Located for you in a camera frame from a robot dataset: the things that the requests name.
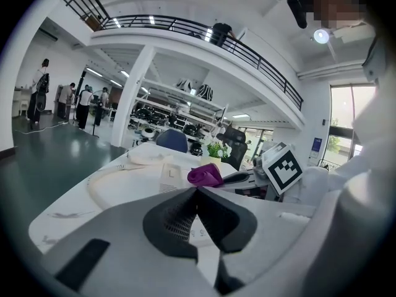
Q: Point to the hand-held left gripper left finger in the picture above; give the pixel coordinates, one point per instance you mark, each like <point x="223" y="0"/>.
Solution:
<point x="123" y="243"/>

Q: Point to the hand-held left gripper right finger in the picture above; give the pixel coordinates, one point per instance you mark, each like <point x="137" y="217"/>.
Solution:
<point x="266" y="243"/>

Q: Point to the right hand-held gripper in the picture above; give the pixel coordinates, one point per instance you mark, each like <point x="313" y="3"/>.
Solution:
<point x="283" y="169"/>

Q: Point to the purple knitted cloth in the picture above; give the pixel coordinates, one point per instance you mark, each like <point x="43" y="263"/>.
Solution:
<point x="204" y="175"/>

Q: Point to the person's right forearm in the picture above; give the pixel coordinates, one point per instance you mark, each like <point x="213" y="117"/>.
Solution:
<point x="312" y="181"/>

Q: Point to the white pot of artificial flowers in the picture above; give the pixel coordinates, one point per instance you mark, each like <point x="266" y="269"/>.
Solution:
<point x="215" y="148"/>

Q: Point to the black mesh office chair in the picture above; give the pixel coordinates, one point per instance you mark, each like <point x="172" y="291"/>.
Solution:
<point x="236" y="138"/>

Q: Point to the blue office chair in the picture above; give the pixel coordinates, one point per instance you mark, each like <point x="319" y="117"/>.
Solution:
<point x="171" y="141"/>

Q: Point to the black white striped shell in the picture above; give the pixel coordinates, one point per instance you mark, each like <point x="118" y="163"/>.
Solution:
<point x="206" y="92"/>
<point x="185" y="85"/>

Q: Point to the white round device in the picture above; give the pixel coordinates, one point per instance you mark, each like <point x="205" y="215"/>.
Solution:
<point x="148" y="133"/>

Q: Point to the rows of black shelf gear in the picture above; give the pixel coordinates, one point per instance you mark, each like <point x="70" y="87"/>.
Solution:
<point x="145" y="113"/>

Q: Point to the white shelving rack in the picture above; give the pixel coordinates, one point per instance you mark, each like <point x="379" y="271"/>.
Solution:
<point x="164" y="86"/>

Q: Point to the black standing fan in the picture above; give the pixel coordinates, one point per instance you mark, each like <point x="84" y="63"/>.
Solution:
<point x="96" y="109"/>

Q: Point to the person's grey jacket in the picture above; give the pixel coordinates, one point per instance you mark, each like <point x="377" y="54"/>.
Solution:
<point x="374" y="119"/>

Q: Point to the black balcony railing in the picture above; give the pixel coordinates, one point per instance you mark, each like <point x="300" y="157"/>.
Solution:
<point x="185" y="23"/>

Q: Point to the round ceiling spotlight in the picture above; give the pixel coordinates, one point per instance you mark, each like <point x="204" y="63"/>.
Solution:
<point x="321" y="36"/>

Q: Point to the small white stool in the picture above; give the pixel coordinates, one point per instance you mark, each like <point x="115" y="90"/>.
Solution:
<point x="18" y="99"/>

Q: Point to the person's head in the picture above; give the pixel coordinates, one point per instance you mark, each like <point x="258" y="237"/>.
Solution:
<point x="337" y="8"/>

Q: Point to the blue wall poster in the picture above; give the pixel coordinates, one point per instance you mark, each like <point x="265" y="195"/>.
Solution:
<point x="316" y="147"/>

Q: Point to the black head-mounted camera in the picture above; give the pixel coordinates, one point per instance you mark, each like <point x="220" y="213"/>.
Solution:
<point x="298" y="11"/>

